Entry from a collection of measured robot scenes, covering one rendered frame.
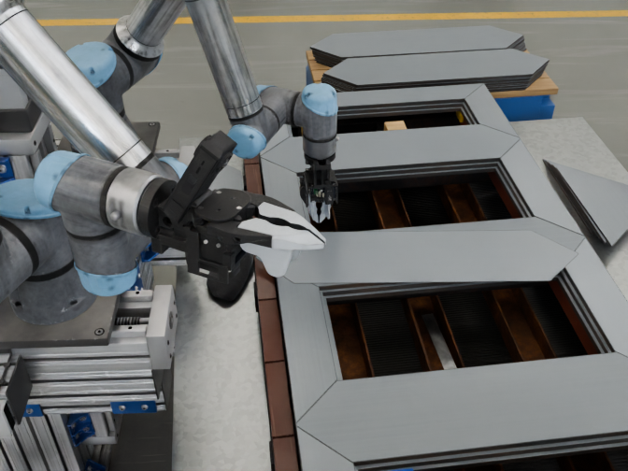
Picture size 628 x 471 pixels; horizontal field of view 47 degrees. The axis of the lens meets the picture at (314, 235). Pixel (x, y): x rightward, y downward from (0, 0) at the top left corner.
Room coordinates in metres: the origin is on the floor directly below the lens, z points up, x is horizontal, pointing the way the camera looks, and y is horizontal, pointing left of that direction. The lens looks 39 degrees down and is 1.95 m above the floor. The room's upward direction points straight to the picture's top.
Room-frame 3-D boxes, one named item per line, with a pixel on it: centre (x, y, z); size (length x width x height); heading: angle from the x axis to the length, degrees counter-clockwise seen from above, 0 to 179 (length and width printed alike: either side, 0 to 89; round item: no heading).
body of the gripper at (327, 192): (1.38, -0.01, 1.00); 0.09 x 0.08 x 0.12; 7
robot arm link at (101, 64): (1.45, 0.48, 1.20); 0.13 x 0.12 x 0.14; 158
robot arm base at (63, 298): (0.95, 0.46, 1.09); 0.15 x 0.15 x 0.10
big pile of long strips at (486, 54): (2.34, -0.39, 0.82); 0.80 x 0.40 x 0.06; 97
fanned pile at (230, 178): (1.78, 0.27, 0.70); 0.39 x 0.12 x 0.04; 7
